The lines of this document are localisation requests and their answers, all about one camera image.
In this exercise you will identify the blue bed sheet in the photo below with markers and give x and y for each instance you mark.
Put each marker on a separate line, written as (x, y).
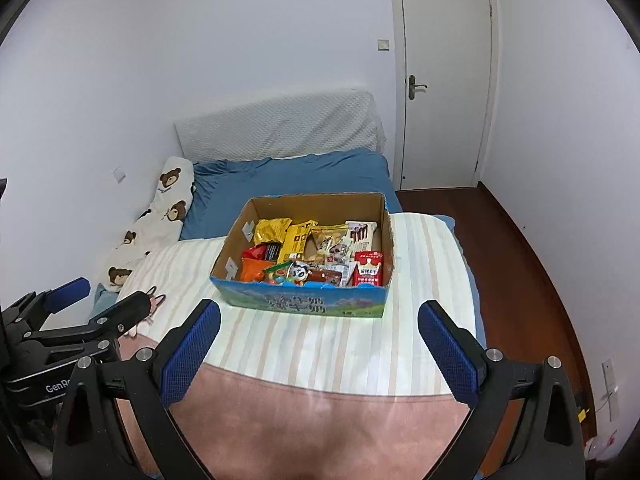
(285, 185)

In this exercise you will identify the bear print pillow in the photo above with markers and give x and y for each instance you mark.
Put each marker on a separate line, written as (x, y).
(160, 210)

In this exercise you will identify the wall light switch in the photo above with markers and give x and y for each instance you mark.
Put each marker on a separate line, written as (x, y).
(383, 44)

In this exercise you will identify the yellow plug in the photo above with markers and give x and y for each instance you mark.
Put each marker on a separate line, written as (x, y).
(582, 413)

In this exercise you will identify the panda print snack packet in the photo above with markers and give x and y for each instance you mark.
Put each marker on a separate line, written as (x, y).
(300, 274)

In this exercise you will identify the brown snack packet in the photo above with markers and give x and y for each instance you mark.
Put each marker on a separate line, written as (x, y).
(327, 276)

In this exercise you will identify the white quilted headboard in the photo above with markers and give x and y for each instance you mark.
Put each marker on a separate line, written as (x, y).
(280, 122)

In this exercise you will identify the tan snack packet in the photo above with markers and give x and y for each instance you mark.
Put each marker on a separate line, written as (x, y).
(327, 237)

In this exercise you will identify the striped pink blanket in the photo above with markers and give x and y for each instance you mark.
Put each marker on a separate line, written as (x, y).
(340, 355)

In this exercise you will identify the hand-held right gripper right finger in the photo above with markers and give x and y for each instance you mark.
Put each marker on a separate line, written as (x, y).
(450, 355)

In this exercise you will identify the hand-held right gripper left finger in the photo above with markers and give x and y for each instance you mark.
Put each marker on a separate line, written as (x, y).
(192, 350)

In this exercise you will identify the tall white wall outlet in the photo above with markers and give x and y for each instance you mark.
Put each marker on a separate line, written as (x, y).
(609, 385)

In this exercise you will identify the small white wall socket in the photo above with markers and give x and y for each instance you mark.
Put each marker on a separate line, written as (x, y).
(120, 175)

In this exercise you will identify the yellow crinkled snack packet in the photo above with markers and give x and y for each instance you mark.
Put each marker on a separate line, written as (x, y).
(272, 230)

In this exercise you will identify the black snack packet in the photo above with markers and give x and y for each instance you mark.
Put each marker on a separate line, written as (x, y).
(270, 251)

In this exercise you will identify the green colourful snack packet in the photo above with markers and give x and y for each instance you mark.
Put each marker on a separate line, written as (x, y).
(277, 274)

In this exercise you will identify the beige chocolate cookie packet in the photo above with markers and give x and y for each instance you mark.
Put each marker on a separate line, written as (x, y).
(361, 232)

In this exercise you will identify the cardboard box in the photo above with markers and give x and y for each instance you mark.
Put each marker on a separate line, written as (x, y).
(300, 305)

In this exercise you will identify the yellow packet with brown squares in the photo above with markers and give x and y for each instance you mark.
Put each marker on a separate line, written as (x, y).
(296, 240)

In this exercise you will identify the red and white snack packet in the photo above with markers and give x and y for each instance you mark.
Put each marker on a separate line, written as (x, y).
(368, 270)

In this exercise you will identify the white door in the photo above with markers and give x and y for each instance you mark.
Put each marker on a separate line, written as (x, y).
(445, 75)

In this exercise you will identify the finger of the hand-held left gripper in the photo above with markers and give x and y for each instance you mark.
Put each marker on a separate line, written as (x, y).
(127, 310)
(67, 290)

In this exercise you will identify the orange snack packet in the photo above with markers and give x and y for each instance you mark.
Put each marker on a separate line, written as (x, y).
(252, 270)

